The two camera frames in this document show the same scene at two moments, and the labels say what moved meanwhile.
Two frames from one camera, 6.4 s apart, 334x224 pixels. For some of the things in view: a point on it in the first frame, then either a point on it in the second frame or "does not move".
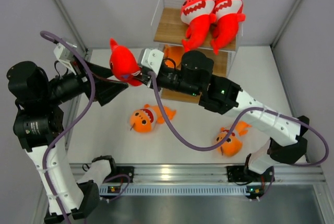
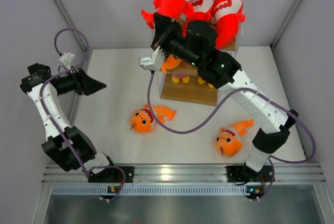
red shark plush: [198, 11] does not move
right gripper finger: [144, 78] -> [165, 28]
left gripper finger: [100, 71] -> [87, 83]
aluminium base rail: [201, 173] does not move
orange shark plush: [233, 145] does not move
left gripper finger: [106, 90] -> [91, 85]
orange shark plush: [144, 119] does not move
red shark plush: [227, 15] does not move
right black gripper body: [171, 80] -> [175, 45]
